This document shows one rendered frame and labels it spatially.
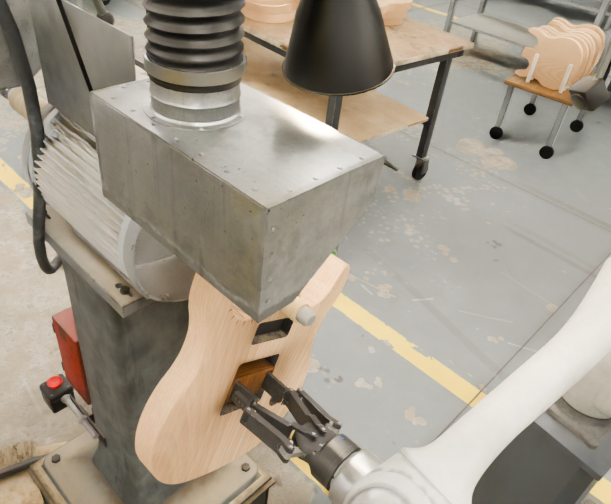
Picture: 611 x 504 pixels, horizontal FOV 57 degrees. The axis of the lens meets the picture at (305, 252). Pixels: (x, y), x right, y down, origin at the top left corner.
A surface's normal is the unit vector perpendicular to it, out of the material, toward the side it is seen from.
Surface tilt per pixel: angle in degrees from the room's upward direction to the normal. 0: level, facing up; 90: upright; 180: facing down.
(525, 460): 90
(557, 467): 90
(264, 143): 0
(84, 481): 24
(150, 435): 68
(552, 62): 89
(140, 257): 86
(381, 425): 0
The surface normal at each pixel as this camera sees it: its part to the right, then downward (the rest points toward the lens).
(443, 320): 0.11, -0.78
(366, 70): 0.44, 0.41
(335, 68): -0.10, 0.51
